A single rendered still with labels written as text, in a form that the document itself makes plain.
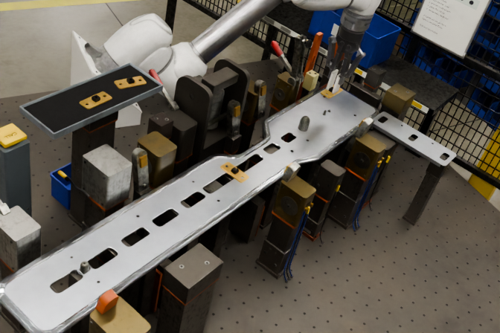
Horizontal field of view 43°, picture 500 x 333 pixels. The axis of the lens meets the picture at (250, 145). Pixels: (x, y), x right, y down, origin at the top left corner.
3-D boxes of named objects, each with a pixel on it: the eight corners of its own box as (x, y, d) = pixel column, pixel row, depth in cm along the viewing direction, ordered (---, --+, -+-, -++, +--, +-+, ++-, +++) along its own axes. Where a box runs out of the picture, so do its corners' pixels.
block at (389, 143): (367, 216, 221) (393, 155, 203) (339, 198, 226) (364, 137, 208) (377, 207, 226) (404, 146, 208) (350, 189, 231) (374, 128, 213)
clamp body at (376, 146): (352, 236, 212) (385, 158, 190) (324, 216, 217) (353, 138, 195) (361, 227, 216) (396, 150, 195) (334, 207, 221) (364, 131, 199)
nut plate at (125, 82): (119, 89, 171) (120, 85, 171) (113, 82, 174) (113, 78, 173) (146, 83, 176) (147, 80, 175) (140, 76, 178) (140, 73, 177)
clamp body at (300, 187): (283, 287, 189) (313, 205, 168) (254, 263, 194) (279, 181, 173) (296, 275, 194) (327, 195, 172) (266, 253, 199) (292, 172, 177)
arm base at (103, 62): (76, 36, 227) (88, 26, 226) (115, 70, 243) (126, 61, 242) (88, 62, 214) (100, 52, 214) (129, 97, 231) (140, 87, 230)
